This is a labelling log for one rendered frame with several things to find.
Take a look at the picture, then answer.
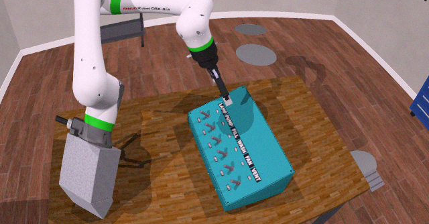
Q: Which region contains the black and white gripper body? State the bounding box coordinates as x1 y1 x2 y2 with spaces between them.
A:
198 54 219 74

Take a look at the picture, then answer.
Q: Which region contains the teal switch console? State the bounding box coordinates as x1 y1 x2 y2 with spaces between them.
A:
188 85 294 211

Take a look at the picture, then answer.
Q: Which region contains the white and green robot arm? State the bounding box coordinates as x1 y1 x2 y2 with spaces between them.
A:
55 0 218 148

